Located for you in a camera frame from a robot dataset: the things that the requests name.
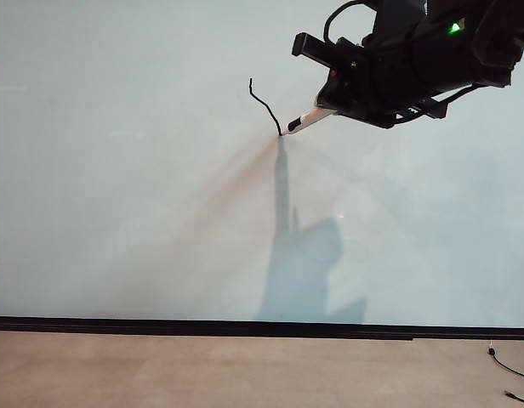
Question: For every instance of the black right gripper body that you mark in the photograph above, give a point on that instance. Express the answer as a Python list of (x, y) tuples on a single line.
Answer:
[(381, 81)]

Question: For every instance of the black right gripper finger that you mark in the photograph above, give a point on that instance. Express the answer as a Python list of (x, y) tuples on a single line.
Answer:
[(340, 93)]

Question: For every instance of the white whiteboard marker pen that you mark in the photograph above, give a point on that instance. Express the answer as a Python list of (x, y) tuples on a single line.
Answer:
[(306, 120)]

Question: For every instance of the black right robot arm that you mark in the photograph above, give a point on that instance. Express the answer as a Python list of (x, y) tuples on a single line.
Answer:
[(466, 51)]

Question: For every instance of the large white whiteboard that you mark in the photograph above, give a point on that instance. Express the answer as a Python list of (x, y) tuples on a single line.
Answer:
[(138, 191)]

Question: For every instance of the black whiteboard pen tray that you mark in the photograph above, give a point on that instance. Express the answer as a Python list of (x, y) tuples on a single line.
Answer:
[(202, 335)]

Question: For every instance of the black drawn marker line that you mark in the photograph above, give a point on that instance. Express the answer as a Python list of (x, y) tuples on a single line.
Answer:
[(266, 106)]

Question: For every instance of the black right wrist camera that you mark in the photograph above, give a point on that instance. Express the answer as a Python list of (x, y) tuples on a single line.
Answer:
[(311, 47)]

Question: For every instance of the black whiteboard bottom frame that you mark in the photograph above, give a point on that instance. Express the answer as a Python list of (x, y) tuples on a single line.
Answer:
[(479, 332)]

